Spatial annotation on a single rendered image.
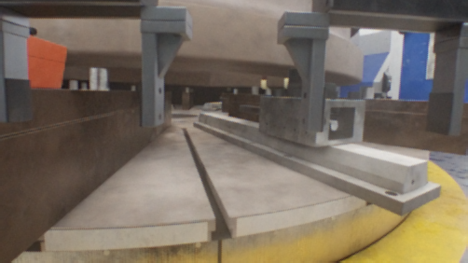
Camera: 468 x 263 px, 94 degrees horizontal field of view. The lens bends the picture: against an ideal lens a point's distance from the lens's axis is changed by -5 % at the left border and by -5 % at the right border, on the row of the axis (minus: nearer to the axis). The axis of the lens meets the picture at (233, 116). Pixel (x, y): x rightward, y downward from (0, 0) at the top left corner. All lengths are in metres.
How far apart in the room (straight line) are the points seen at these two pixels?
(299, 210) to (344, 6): 0.75
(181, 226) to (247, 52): 0.91
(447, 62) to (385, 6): 0.09
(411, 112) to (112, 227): 2.07
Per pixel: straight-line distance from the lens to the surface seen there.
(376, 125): 2.24
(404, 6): 0.25
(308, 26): 0.21
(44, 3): 0.26
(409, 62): 5.59
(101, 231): 0.79
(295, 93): 1.18
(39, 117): 0.73
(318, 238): 1.04
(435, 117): 0.29
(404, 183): 0.99
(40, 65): 0.76
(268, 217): 0.82
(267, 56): 1.34
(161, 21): 0.21
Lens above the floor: 0.69
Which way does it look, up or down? 6 degrees down
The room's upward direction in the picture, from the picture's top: 2 degrees clockwise
